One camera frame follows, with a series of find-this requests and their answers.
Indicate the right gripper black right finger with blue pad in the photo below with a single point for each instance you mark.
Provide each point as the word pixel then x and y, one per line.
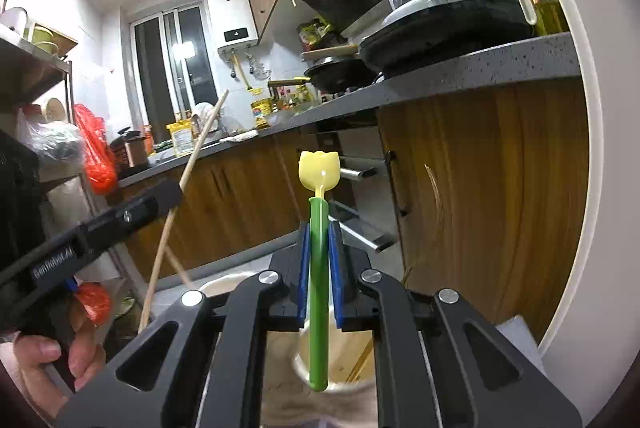
pixel 438 362

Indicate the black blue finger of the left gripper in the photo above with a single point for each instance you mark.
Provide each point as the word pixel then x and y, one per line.
pixel 119 222

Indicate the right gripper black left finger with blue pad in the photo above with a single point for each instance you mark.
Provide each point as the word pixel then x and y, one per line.
pixel 201 362

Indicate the wooden chopstick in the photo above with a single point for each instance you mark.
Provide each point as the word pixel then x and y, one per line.
pixel 163 251

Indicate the yellow tulip green handle spoon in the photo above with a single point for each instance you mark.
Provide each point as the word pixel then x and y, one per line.
pixel 319 172

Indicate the kitchen window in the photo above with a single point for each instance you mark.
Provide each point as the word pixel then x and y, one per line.
pixel 171 67

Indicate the wooden kitchen cabinets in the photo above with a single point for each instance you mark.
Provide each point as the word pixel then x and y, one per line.
pixel 486 191

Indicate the grey kitchen countertop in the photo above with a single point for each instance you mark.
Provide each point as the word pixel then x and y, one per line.
pixel 545 58

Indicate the red plastic bag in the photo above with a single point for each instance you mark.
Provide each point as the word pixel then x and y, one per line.
pixel 100 168

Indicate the white floral ceramic utensil holder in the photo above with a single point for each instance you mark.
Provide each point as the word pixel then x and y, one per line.
pixel 288 400

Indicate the clear plastic bag on shelf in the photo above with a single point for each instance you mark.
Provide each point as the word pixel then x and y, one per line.
pixel 52 142

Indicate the white water heater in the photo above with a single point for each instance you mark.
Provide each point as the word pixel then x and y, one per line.
pixel 232 24

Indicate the small black frying pan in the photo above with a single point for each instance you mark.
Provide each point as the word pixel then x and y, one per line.
pixel 335 74

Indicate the large black wok with lid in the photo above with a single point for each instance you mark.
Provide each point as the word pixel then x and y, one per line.
pixel 423 32

